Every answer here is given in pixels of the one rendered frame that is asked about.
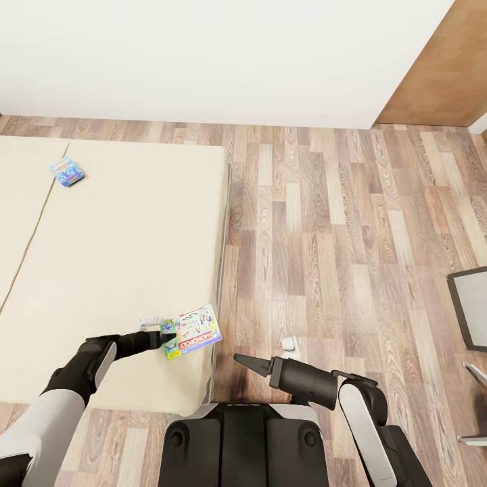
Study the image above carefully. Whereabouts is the board game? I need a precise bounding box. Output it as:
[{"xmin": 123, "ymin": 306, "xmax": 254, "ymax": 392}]
[
  {"xmin": 49, "ymin": 156, "xmax": 84, "ymax": 187},
  {"xmin": 160, "ymin": 304, "xmax": 222, "ymax": 361}
]

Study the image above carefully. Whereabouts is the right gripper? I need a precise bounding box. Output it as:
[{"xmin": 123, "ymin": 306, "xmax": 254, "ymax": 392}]
[{"xmin": 233, "ymin": 354, "xmax": 316, "ymax": 402}]

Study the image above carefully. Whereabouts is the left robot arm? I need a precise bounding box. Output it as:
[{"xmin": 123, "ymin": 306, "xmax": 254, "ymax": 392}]
[{"xmin": 0, "ymin": 315, "xmax": 177, "ymax": 487}]

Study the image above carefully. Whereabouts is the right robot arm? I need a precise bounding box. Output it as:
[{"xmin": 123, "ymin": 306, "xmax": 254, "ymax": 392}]
[{"xmin": 233, "ymin": 336, "xmax": 433, "ymax": 487}]

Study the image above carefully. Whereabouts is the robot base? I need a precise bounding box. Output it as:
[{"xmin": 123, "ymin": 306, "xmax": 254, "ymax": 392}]
[{"xmin": 158, "ymin": 395, "xmax": 329, "ymax": 487}]

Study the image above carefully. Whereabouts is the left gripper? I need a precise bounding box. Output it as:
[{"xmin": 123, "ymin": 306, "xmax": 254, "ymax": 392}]
[{"xmin": 128, "ymin": 331, "xmax": 177, "ymax": 356}]

